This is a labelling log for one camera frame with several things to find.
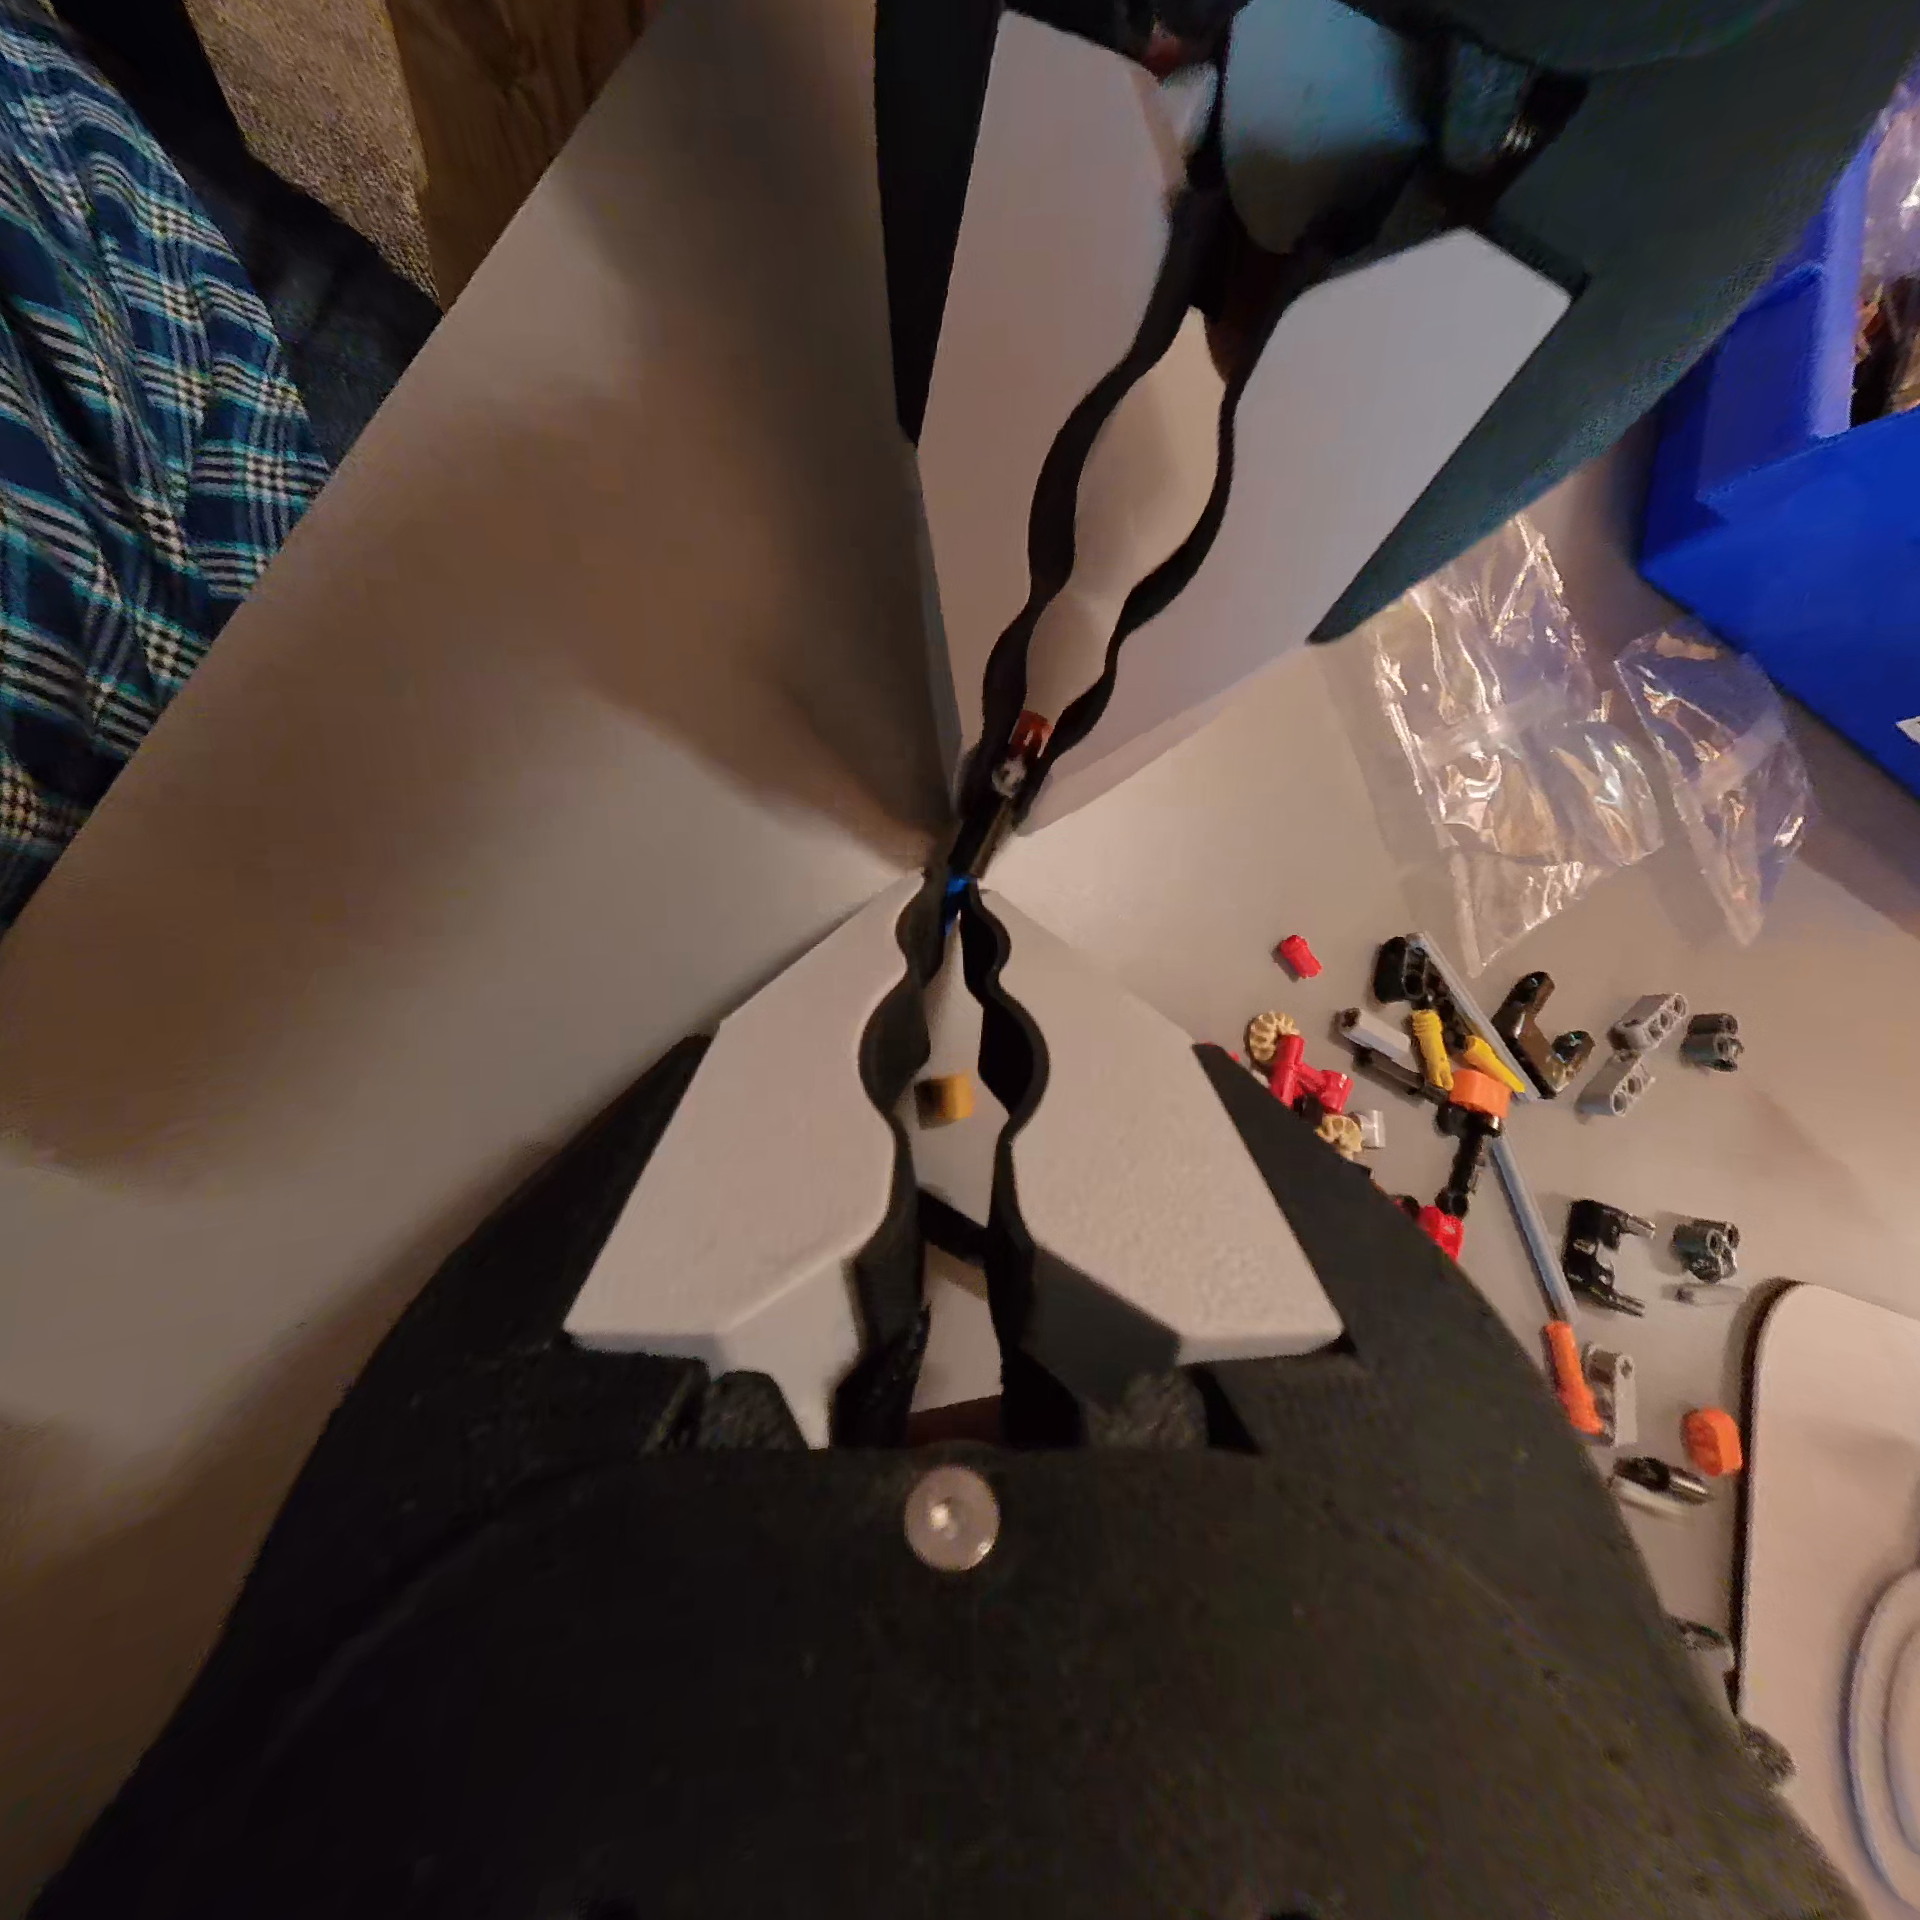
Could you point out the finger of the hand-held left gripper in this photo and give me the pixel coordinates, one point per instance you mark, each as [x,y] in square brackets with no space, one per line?
[1036,300]
[1349,421]

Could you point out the orange lego stub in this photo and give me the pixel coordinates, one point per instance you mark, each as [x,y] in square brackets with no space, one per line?
[1712,1442]

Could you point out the grey lego beam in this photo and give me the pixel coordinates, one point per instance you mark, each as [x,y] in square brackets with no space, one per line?
[1651,1019]
[1616,1089]

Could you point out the white book stand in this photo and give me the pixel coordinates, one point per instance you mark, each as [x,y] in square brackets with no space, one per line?
[1829,1424]

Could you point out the black lego fork connector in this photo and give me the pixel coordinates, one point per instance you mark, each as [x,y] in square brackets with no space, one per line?
[1532,1026]
[1593,1267]

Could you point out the dark double pin connector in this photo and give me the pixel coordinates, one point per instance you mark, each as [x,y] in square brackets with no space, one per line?
[1705,1249]
[1710,1042]

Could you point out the pile of small lego pieces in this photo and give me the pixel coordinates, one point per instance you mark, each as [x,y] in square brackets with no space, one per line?
[1305,1084]

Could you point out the black lego axle assembly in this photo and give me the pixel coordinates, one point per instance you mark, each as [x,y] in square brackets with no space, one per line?
[983,833]

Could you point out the large clear plastic bag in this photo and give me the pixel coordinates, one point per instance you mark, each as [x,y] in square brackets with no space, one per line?
[1501,750]

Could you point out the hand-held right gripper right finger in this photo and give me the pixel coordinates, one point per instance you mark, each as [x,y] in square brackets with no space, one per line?
[1171,1200]

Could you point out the clear bag with parts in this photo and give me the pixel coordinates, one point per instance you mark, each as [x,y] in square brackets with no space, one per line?
[1894,300]

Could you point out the person's plaid shirt torso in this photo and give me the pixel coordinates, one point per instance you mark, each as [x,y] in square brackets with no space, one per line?
[120,451]

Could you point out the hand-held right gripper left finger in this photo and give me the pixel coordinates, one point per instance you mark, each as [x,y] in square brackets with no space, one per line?
[720,1200]

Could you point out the blue plastic bin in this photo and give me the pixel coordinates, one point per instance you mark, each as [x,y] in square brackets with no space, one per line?
[1800,598]

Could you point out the tan lego cylinder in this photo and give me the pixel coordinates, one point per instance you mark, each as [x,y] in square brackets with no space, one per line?
[944,1099]

